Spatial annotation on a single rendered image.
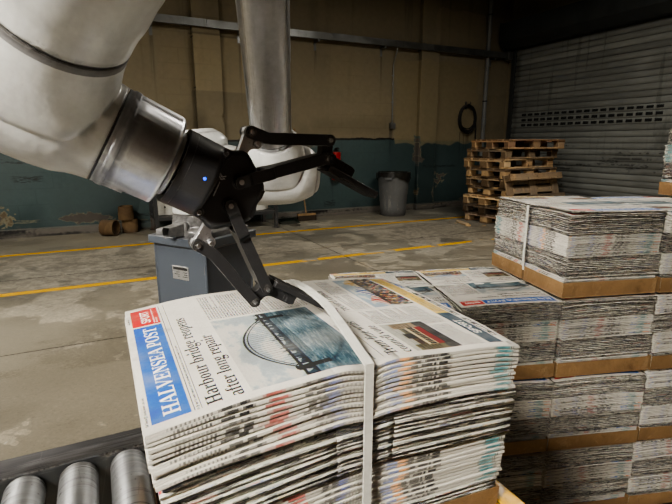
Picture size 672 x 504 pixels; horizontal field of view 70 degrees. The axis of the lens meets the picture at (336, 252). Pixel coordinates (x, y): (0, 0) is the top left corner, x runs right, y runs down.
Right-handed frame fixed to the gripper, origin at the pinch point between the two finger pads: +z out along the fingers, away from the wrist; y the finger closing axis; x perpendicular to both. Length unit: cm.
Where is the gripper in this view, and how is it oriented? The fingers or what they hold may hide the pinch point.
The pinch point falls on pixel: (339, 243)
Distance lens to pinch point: 55.3
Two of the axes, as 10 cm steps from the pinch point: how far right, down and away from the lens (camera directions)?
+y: -4.2, 9.1, 0.1
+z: 7.9, 3.7, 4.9
